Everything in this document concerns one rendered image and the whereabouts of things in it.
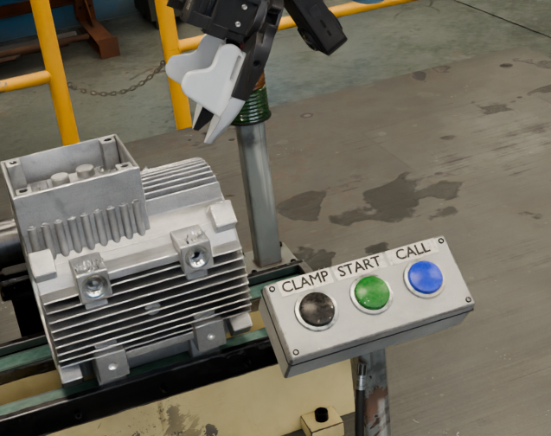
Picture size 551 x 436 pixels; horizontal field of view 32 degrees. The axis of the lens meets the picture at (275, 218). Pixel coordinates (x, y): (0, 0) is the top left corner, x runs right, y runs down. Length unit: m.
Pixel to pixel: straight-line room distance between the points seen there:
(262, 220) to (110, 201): 0.47
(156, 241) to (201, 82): 0.17
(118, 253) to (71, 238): 0.05
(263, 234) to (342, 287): 0.57
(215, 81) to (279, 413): 0.39
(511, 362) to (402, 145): 0.67
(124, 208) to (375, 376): 0.28
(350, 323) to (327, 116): 1.15
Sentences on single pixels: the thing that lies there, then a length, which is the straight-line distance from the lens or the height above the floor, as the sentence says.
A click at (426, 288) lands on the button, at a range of 0.83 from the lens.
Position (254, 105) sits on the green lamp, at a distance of 1.29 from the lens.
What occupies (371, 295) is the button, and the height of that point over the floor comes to 1.07.
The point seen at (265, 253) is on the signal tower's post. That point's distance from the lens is 1.40.
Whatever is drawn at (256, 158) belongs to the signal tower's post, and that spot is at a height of 0.98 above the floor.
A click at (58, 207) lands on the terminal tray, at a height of 1.13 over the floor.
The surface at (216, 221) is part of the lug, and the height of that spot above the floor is 1.08.
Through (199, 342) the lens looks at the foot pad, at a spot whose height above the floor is 0.97.
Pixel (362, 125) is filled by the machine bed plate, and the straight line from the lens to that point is 1.87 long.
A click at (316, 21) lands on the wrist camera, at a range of 0.90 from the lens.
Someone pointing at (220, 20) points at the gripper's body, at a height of 1.28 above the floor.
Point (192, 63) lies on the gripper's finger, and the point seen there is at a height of 1.23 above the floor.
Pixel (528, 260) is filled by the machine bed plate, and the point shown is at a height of 0.80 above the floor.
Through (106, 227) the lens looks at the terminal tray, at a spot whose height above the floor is 1.09.
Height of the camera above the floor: 1.50
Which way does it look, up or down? 27 degrees down
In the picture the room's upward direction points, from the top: 7 degrees counter-clockwise
